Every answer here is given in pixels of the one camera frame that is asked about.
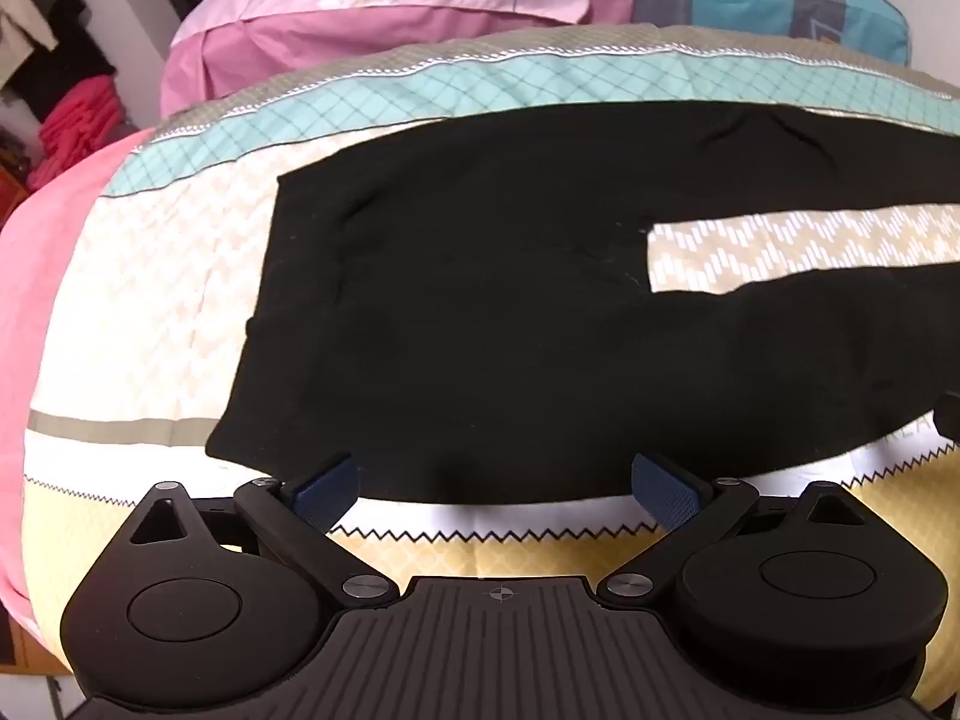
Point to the pink pillow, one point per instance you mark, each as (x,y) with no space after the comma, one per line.
(337,37)

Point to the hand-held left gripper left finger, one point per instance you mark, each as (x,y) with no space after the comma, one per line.
(326,493)

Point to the pink bed sheet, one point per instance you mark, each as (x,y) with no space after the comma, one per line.
(37,315)

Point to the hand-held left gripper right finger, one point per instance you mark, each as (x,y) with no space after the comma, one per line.
(664,493)

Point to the pile of red clothes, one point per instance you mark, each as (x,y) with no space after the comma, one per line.
(79,120)

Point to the dark hanging clothes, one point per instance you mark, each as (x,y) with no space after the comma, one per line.
(71,30)

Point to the wooden bed frame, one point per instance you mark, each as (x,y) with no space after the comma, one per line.
(37,649)

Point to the black pants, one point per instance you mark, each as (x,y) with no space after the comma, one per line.
(487,315)

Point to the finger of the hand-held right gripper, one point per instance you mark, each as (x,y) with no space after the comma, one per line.
(949,418)

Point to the patterned bed quilt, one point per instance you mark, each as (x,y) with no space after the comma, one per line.
(172,300)

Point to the white hanging garment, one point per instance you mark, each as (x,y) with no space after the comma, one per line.
(26,19)

